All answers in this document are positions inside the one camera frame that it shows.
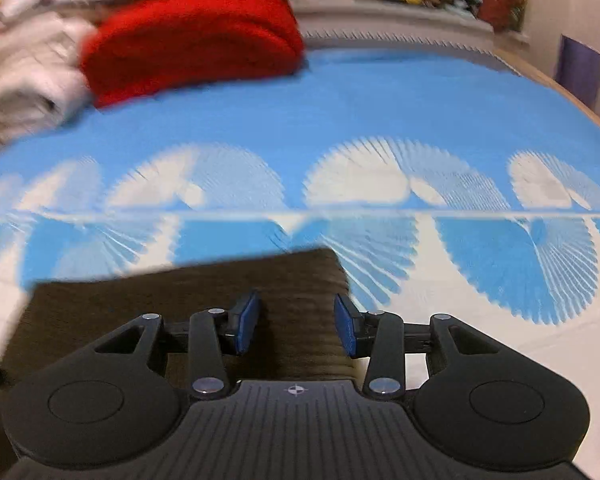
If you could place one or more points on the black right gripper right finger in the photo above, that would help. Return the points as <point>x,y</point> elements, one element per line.
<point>384,339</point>

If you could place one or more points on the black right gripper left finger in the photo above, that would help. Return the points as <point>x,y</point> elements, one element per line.
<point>205,339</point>

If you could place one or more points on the brown corduroy pants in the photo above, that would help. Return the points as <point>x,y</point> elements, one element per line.
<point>297,290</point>

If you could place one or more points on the blue white patterned bedsheet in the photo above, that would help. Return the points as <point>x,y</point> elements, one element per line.
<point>440,186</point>

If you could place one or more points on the red folded garment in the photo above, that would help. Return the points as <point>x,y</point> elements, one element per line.
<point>156,45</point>

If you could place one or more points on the purple rolled mat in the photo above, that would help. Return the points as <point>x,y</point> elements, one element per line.
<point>578,70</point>

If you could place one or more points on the white folded clothes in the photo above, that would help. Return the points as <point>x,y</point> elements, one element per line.
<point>41,84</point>

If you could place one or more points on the wooden bed frame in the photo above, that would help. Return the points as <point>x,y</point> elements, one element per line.
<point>529,71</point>

